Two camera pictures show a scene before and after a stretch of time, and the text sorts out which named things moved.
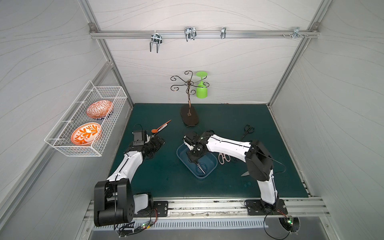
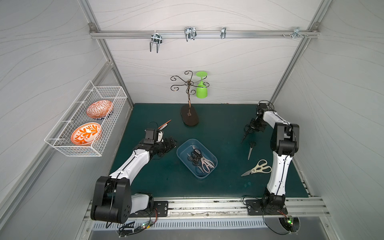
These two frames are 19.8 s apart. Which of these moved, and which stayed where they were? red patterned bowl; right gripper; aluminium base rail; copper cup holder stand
Moved: right gripper
Stayed: aluminium base rail; copper cup holder stand; red patterned bowl
